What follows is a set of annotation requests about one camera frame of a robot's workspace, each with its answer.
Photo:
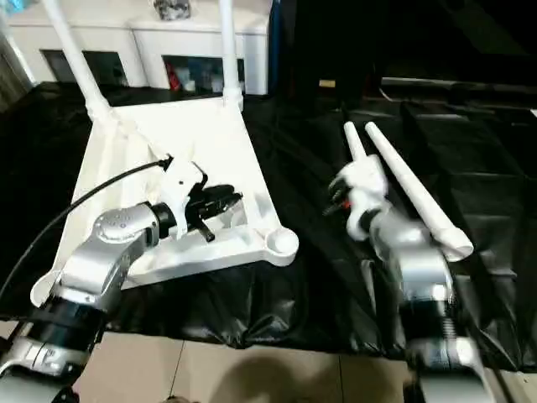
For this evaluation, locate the white plastic table top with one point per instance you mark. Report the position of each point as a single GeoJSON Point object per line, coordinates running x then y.
{"type": "Point", "coordinates": [210, 151]}

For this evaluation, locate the white plastic table leg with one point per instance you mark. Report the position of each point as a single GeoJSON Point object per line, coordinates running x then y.
{"type": "Point", "coordinates": [228, 50]}
{"type": "Point", "coordinates": [411, 185]}
{"type": "Point", "coordinates": [75, 50]}
{"type": "Point", "coordinates": [354, 143]}

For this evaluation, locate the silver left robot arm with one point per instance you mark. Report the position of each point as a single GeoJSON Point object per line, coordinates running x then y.
{"type": "Point", "coordinates": [101, 260]}

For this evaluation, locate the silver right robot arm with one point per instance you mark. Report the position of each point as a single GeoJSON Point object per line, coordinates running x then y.
{"type": "Point", "coordinates": [419, 269]}

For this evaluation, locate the black plastic mat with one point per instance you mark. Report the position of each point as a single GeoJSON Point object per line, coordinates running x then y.
{"type": "Point", "coordinates": [319, 294]}

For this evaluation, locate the small beige label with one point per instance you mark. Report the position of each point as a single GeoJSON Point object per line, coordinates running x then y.
{"type": "Point", "coordinates": [328, 83]}

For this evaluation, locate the long black bar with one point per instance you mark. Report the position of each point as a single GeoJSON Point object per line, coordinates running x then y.
{"type": "Point", "coordinates": [461, 89]}

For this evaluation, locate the white sideboard with glass doors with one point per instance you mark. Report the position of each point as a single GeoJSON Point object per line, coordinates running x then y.
{"type": "Point", "coordinates": [134, 42]}

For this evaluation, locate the dark object on cabinet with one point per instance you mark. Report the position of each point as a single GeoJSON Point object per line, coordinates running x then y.
{"type": "Point", "coordinates": [172, 8]}

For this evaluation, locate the grey curtain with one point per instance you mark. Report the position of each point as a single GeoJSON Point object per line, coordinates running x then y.
{"type": "Point", "coordinates": [13, 71]}

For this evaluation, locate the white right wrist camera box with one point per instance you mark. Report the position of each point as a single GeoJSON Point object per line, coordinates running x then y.
{"type": "Point", "coordinates": [361, 189]}

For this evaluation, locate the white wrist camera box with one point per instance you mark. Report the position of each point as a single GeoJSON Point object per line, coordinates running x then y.
{"type": "Point", "coordinates": [361, 189]}
{"type": "Point", "coordinates": [180, 185]}

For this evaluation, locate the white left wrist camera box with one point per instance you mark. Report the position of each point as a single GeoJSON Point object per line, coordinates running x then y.
{"type": "Point", "coordinates": [180, 185]}

